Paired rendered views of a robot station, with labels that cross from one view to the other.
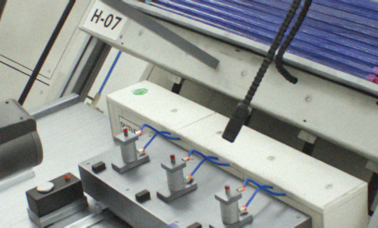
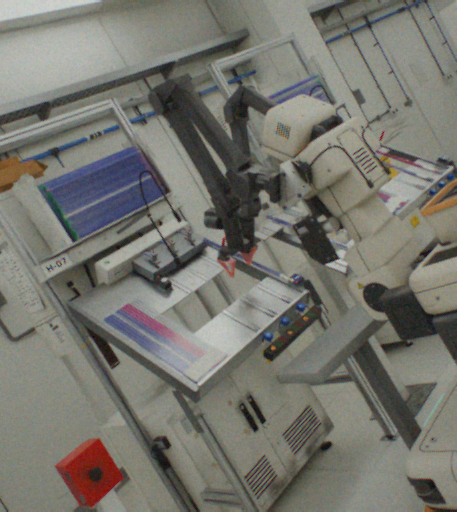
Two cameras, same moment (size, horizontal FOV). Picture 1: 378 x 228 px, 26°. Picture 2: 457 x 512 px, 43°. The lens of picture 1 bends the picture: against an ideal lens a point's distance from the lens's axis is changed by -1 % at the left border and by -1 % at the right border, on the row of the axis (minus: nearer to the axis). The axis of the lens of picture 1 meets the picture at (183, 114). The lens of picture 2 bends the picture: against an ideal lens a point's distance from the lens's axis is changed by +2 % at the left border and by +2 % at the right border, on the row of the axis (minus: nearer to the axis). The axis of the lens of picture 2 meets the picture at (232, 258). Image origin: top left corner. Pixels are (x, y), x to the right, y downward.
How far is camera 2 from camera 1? 2.55 m
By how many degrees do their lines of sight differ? 87
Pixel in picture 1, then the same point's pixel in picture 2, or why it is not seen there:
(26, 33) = not seen: outside the picture
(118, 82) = not seen: outside the picture
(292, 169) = (168, 227)
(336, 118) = (161, 210)
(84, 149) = (117, 291)
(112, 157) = (149, 266)
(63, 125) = (94, 302)
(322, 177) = (173, 223)
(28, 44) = not seen: outside the picture
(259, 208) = (182, 235)
